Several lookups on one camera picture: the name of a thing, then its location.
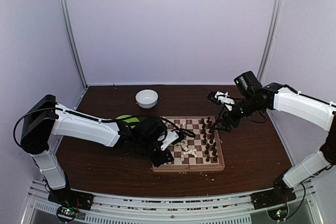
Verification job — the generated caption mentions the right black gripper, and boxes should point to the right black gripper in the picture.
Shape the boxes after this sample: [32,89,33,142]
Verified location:
[212,94,263,132]

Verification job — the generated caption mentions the wooden chess board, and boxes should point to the wooden chess board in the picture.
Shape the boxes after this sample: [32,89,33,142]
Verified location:
[152,115,225,173]

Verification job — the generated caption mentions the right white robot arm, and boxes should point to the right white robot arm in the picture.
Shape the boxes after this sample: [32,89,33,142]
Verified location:
[207,82,335,204]

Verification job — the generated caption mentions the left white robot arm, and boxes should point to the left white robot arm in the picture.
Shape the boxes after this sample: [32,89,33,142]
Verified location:
[14,94,184,205]

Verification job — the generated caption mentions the green plastic plate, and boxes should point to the green plastic plate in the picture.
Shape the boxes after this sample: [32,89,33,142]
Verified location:
[116,115,140,129]

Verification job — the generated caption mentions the white ceramic bowl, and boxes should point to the white ceramic bowl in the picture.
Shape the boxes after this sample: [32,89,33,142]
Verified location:
[135,89,159,109]

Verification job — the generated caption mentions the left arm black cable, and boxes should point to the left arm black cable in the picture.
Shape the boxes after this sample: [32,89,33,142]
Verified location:
[14,100,196,154]

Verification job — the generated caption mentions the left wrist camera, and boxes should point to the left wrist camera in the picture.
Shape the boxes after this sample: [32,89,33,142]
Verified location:
[140,117,167,141]

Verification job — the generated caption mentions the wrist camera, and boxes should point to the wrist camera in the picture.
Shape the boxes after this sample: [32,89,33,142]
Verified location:
[140,117,167,141]
[234,70,262,97]

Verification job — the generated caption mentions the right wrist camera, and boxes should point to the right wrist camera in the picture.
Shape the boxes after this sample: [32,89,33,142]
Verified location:
[234,70,262,97]

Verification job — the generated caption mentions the right aluminium frame post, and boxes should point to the right aluminium frame post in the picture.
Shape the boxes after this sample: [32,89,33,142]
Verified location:
[257,0,284,83]

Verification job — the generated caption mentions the aluminium frame post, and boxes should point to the aluminium frame post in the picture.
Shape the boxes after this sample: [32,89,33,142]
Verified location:
[257,0,284,83]
[60,0,88,89]

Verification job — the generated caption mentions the aluminium front rail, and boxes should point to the aluminium front rail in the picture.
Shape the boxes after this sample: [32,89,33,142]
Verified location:
[18,179,326,223]

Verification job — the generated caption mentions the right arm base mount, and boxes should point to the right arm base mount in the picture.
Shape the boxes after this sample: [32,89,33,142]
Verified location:
[251,189,296,210]

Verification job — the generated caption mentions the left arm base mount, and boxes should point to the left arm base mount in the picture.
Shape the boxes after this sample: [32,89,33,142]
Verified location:
[48,190,94,210]

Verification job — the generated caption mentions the left aluminium frame post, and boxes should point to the left aluminium frame post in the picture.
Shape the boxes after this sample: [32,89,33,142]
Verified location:
[60,0,88,89]

